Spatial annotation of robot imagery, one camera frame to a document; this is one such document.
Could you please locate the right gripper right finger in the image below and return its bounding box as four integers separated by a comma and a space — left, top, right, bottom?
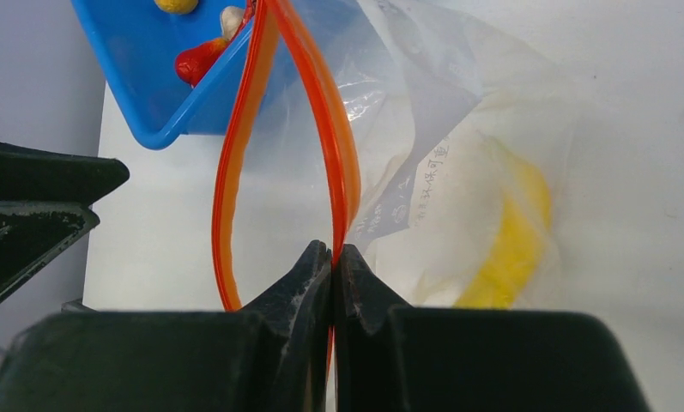
334, 245, 649, 411

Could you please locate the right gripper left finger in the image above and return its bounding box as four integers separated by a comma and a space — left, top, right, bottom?
0, 240, 330, 411

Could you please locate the beige toy garlic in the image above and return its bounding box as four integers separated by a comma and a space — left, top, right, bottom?
220, 6, 245, 41

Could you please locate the blue plastic bin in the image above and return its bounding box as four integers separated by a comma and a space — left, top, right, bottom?
71, 0, 342, 151

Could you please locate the yellow toy banana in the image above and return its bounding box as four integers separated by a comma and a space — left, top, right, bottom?
453, 142, 553, 309

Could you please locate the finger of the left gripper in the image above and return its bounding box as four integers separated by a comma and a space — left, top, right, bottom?
0, 202, 100, 304
0, 142, 130, 205

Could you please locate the clear zip bag orange zipper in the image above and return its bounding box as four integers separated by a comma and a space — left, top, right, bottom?
211, 0, 582, 388

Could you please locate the yellow-orange toy ball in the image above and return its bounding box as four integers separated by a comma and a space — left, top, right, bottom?
154, 0, 199, 15

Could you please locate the red toy wax apple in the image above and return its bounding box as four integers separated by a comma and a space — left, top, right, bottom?
174, 38, 229, 88

